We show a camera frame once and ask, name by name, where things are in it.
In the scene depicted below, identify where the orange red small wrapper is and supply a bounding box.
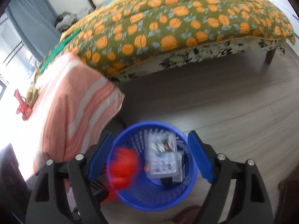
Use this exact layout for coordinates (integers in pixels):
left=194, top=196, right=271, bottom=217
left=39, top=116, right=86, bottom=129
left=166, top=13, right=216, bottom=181
left=104, top=147, right=139, bottom=202

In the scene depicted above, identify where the red snack wrapper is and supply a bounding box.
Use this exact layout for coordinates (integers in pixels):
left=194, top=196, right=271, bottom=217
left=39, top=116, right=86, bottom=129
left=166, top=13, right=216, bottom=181
left=14, top=89, right=32, bottom=121

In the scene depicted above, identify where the green white cardboard box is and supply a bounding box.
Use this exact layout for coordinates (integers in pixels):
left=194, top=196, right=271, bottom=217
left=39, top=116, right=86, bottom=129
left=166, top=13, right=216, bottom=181
left=144, top=131, right=186, bottom=186

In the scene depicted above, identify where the yellow green snack packet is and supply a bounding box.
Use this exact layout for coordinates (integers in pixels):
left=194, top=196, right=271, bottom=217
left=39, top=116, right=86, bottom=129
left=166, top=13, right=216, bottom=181
left=26, top=83, right=39, bottom=108

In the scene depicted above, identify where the blue plastic trash basket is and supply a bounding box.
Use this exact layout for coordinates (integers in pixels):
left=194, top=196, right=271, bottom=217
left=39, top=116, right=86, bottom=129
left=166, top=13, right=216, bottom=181
left=105, top=121, right=198, bottom=211

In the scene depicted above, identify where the furry slipper foot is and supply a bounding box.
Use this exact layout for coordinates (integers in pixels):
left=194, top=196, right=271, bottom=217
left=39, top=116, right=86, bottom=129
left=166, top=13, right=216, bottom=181
left=168, top=205, right=201, bottom=224

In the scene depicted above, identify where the pink white striped cloth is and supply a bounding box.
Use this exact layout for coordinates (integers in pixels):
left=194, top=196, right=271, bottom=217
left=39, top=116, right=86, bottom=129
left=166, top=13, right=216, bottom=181
left=0, top=52, right=125, bottom=183

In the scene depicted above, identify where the black framed window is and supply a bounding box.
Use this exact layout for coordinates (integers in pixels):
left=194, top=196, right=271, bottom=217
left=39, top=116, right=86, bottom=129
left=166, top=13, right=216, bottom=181
left=0, top=14, right=40, bottom=103

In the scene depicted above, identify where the green folded cloth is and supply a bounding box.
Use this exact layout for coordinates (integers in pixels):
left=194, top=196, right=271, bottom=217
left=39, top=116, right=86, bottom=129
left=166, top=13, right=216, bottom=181
left=36, top=29, right=81, bottom=75

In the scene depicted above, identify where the pile of clothes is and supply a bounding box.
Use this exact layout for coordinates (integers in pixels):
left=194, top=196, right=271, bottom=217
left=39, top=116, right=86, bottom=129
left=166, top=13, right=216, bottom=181
left=54, top=12, right=78, bottom=33

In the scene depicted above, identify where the blue grey curtain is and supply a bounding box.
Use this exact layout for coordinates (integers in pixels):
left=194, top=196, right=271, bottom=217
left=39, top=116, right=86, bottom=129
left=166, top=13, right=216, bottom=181
left=5, top=0, right=61, bottom=62

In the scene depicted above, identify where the orange floral green bedspread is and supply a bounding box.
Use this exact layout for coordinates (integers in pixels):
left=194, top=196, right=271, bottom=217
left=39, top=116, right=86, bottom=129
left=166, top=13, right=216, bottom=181
left=35, top=0, right=295, bottom=83

